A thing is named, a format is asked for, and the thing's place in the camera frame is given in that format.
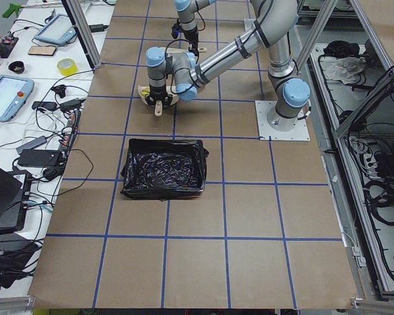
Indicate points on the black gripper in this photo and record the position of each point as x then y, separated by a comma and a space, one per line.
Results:
156, 96
192, 36

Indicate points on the yellow toy potato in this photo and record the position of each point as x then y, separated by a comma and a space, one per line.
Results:
146, 91

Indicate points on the white plastic dustpan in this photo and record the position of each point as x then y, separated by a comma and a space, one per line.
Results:
171, 90

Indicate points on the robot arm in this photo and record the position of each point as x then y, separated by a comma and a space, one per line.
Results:
179, 73
186, 22

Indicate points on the pink bin with black bag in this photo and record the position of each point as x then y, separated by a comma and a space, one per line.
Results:
164, 169

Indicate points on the yellow tape roll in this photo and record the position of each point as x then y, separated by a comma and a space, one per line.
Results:
67, 66

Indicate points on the blue teach pendant far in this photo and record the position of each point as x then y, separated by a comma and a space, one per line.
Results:
58, 31

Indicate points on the blue teach pendant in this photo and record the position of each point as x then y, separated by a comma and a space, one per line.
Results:
14, 92
58, 31

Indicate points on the black power adapter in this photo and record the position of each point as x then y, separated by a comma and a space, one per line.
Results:
39, 158

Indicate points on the blue teach pendant near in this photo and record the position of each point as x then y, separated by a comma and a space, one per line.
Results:
14, 92

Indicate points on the white crumpled cloth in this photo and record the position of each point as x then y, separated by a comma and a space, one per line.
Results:
347, 70

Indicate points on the black laptop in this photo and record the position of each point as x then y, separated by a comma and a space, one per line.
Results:
14, 196

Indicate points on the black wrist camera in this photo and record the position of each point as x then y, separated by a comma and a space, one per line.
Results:
176, 30

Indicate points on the aluminium frame post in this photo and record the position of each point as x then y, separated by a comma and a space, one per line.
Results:
79, 23

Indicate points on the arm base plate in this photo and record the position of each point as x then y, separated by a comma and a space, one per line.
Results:
273, 127

